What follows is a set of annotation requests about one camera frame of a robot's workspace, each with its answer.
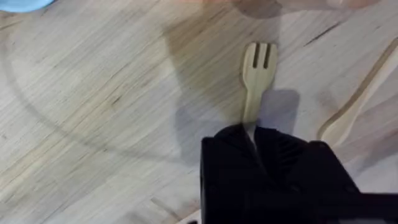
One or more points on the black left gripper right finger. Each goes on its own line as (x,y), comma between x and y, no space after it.
(289,168)

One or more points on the light blue container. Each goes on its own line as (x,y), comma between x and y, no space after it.
(21,4)

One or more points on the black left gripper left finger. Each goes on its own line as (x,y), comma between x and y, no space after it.
(227,174)

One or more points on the wooden fork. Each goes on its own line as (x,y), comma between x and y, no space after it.
(258,71)

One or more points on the wooden spoon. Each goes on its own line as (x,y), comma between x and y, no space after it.
(348,121)

